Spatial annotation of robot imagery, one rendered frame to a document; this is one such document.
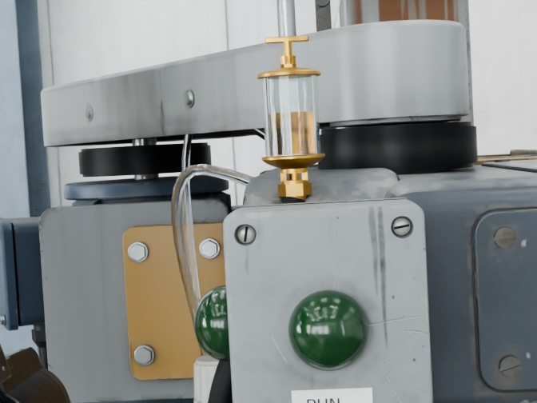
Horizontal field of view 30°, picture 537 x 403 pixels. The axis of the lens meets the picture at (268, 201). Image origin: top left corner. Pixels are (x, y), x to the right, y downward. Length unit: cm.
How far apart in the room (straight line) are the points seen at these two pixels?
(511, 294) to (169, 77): 34
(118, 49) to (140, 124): 499
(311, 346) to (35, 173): 543
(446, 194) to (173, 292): 42
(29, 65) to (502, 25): 262
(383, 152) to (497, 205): 12
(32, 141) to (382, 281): 543
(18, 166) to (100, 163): 450
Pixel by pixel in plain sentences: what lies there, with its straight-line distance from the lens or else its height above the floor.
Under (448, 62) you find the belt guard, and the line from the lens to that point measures 55.
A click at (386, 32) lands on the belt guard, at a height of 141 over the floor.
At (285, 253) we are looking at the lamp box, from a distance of 37.
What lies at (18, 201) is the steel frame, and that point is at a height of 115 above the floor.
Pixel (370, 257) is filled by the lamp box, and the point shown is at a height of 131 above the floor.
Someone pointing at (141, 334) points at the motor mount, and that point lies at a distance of 82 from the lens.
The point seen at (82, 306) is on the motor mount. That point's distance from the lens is 84.
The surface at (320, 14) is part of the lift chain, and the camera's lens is 98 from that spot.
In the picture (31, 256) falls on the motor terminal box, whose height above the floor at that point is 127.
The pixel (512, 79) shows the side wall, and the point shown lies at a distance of 569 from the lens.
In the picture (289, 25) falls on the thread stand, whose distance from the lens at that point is 76.
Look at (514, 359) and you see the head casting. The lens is 43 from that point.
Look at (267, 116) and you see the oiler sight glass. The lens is 45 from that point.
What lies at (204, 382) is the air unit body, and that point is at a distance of 65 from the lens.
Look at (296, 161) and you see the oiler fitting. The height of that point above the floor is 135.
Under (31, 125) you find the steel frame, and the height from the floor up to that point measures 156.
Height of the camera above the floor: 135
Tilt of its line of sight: 3 degrees down
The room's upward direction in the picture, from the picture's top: 3 degrees counter-clockwise
